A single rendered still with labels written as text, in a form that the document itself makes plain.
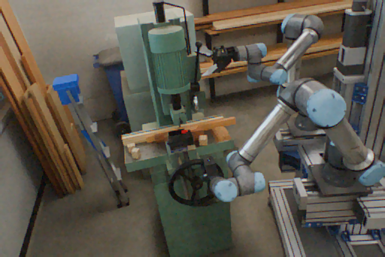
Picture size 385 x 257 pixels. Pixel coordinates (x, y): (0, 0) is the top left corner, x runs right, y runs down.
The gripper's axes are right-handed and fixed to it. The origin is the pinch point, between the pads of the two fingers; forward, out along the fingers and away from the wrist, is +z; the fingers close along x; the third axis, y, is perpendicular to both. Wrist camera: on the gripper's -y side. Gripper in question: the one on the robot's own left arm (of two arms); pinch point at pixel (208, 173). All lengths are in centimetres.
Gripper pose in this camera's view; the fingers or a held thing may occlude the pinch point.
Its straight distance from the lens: 144.7
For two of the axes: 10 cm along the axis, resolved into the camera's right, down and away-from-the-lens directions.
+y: 1.8, 9.8, 0.1
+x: 9.7, -1.8, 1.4
